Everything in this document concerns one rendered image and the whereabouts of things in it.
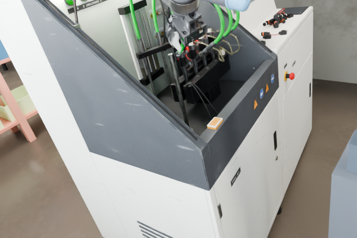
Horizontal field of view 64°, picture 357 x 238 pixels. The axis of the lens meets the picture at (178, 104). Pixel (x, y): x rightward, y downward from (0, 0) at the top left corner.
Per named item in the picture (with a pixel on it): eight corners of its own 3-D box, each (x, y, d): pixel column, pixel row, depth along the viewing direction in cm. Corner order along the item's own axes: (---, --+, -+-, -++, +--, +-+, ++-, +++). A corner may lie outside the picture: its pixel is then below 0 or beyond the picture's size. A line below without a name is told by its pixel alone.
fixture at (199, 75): (197, 118, 118) (190, 86, 111) (178, 115, 124) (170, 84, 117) (231, 82, 141) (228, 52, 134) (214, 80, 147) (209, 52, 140)
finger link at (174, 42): (173, 61, 89) (180, 43, 81) (164, 47, 90) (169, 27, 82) (182, 58, 90) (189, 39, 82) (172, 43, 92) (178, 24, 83)
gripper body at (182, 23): (184, 48, 81) (181, 25, 69) (168, 26, 83) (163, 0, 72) (206, 35, 82) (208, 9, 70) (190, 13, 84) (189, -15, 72)
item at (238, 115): (215, 183, 91) (207, 142, 83) (203, 179, 93) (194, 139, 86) (276, 91, 133) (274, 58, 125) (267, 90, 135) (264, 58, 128)
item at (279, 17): (282, 29, 148) (281, 18, 146) (262, 30, 154) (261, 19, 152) (294, 16, 164) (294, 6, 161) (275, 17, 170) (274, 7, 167)
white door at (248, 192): (239, 304, 122) (214, 187, 90) (234, 301, 123) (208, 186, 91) (283, 195, 165) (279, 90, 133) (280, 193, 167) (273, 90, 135)
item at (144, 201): (237, 322, 125) (209, 192, 88) (139, 264, 158) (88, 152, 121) (285, 203, 172) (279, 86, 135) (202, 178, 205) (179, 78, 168)
